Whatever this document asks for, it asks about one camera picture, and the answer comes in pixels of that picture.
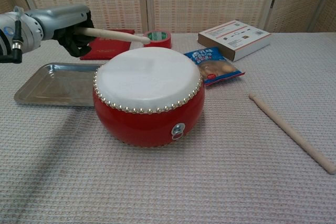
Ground blue snack bag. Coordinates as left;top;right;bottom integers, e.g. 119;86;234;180
183;47;246;87

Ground white woven tablecloth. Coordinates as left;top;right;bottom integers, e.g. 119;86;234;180
0;33;336;224

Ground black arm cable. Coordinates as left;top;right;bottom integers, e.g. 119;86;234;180
0;20;24;63

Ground red drum white skin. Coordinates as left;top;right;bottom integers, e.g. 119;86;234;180
92;47;204;148

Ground wooden drumstick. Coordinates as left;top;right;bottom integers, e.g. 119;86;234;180
248;93;336;175
76;27;151;45

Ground red tape roll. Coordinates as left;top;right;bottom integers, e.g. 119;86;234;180
142;30;172;49

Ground stainless steel tray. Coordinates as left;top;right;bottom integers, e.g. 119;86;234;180
14;62;103;109

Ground red certificate folder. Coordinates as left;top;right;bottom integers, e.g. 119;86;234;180
79;28;135;61

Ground white cardboard product box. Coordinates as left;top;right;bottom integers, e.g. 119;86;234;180
197;20;272;62

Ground bamboo folding screen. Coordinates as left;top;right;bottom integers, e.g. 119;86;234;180
0;0;336;36

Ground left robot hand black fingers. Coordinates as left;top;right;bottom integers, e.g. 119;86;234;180
36;4;95;57

